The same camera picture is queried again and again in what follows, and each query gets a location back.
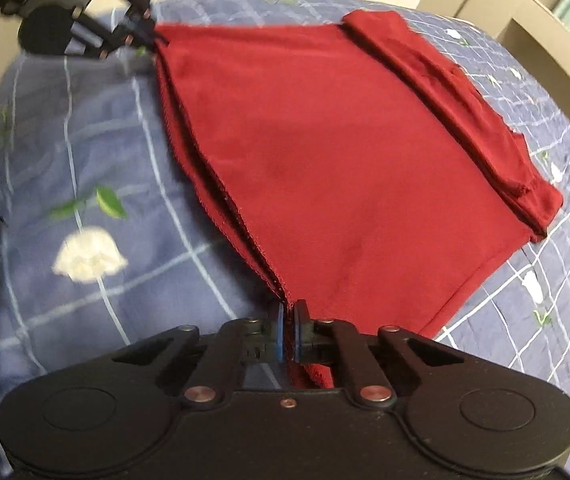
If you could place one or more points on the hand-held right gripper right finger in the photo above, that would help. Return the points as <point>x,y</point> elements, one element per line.
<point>296,340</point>

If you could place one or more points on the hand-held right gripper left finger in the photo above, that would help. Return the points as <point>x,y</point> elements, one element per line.
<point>280,335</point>

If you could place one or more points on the red long-sleeve shirt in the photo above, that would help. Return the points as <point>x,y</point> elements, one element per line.
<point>340,160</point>

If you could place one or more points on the blue checked floral blanket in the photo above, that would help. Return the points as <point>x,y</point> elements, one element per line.
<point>90,170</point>

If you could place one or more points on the beige built-in shelf unit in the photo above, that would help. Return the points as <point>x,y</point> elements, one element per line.
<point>540,15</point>

